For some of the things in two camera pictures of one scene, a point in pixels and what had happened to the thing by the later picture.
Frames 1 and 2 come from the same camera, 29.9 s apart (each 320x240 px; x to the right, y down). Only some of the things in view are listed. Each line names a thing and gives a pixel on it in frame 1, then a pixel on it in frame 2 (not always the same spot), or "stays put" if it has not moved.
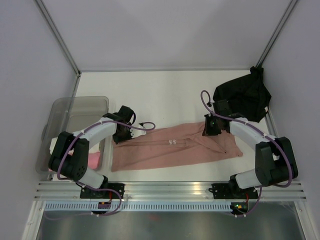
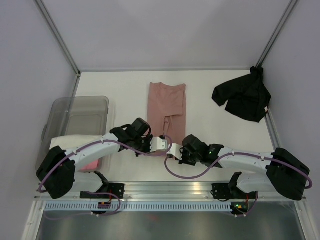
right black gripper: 207,131 to 183,160
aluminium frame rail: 169,191 stays put
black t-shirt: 248,97 stays put
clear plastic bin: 73,114 stays put
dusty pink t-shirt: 165,145 to 166,111
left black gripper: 117,140 to 148,139
